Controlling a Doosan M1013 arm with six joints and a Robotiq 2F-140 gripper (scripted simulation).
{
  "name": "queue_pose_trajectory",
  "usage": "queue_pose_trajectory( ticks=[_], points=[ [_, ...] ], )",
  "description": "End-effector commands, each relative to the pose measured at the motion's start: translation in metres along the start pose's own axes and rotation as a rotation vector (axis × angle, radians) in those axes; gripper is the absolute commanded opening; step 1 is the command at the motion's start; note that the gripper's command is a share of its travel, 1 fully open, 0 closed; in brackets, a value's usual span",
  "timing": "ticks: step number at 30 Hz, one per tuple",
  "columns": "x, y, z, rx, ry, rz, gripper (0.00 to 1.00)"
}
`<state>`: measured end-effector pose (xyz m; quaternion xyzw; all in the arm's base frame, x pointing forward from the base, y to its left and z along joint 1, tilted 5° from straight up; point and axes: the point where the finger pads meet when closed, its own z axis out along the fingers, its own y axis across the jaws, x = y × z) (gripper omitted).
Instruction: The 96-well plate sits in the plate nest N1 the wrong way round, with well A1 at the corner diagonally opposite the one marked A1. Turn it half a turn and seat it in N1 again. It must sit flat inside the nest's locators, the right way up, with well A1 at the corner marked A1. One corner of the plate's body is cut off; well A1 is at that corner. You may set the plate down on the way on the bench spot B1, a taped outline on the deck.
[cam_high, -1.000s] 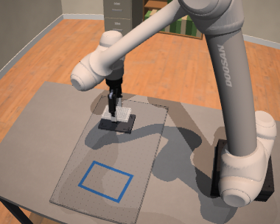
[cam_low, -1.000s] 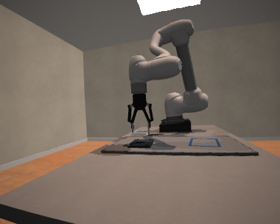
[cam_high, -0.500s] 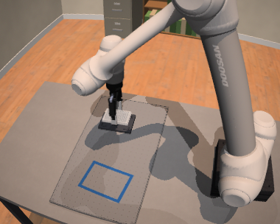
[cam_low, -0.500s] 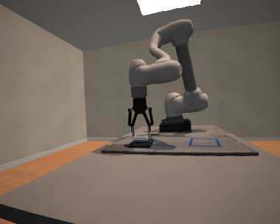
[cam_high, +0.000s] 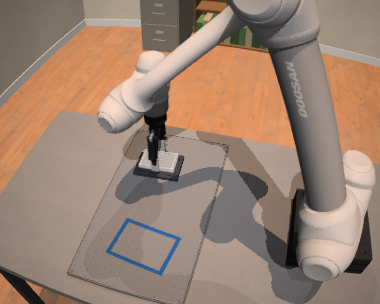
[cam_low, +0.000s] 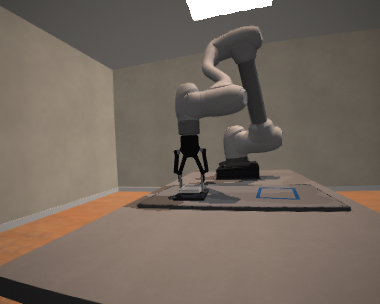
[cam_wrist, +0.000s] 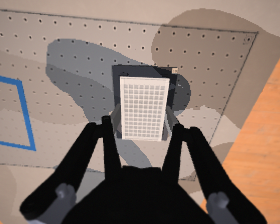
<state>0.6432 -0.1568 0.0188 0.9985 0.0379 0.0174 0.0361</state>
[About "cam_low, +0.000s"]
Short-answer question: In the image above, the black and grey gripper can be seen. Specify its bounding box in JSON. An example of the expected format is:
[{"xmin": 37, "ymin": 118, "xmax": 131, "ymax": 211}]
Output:
[{"xmin": 174, "ymin": 135, "xmax": 209, "ymax": 190}]

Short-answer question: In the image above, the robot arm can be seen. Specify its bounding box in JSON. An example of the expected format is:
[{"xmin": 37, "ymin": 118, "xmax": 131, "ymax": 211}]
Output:
[{"xmin": 175, "ymin": 26, "xmax": 283, "ymax": 168}]

